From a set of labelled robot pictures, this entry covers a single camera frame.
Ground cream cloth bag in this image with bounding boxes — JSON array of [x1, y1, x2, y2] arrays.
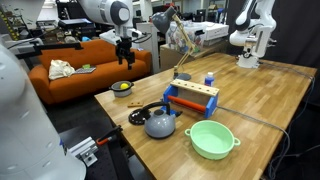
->
[[49, 60, 75, 80]]

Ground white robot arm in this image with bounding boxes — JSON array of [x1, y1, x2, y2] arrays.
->
[[0, 47, 86, 180]]

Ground keyboard on sofa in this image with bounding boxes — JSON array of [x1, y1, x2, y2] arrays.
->
[[73, 67, 96, 74]]

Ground gray kettle black handle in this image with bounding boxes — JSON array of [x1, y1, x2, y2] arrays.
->
[[140, 102, 182, 139]]

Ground blue capped bottle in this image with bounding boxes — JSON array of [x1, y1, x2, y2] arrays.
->
[[204, 72, 215, 87]]

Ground blue wooden toy workbench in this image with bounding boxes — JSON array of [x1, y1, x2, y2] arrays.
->
[[163, 79, 219, 118]]

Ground small wooden block with holes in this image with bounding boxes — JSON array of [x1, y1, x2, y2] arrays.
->
[[127, 102, 144, 108]]

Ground mint green basin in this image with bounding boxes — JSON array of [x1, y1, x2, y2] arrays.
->
[[184, 120, 241, 160]]

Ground clear plastic storage bin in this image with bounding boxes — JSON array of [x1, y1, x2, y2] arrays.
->
[[166, 21, 204, 53]]

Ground orange handled clamp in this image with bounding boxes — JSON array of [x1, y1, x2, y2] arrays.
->
[[96, 125, 122, 146]]

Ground yellow ball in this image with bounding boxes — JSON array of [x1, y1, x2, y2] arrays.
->
[[120, 83, 129, 89]]

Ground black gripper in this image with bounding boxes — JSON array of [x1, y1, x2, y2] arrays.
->
[[116, 37, 135, 70]]

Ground aluminium bracket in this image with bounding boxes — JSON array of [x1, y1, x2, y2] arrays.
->
[[69, 137, 98, 167]]

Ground small gray pot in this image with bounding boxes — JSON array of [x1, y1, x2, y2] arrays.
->
[[110, 81, 134, 97]]

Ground gray wooden desk lamp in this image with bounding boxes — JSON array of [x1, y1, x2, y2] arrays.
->
[[152, 6, 195, 81]]

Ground orange sofa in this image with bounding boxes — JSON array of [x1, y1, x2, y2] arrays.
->
[[28, 39, 152, 105]]

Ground white cardboard box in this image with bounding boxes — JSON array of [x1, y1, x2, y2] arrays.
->
[[199, 21, 229, 40]]

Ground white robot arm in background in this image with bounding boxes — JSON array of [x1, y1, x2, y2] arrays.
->
[[229, 0, 277, 68]]

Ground gray cable on table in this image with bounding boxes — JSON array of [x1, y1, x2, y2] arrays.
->
[[216, 61, 316, 180]]

